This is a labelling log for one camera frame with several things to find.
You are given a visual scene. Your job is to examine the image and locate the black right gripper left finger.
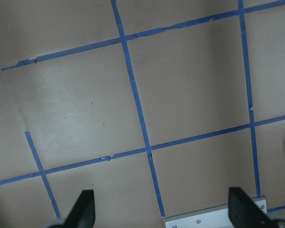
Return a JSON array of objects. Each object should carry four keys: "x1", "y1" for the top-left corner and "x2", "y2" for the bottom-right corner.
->
[{"x1": 63, "y1": 190, "x2": 95, "y2": 228}]

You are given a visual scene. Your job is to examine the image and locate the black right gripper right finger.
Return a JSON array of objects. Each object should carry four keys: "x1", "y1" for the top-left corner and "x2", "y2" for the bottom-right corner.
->
[{"x1": 228, "y1": 187, "x2": 273, "y2": 228}]

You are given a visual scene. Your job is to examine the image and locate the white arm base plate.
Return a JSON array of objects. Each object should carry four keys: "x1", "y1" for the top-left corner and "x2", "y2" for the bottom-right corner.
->
[{"x1": 164, "y1": 196, "x2": 268, "y2": 228}]

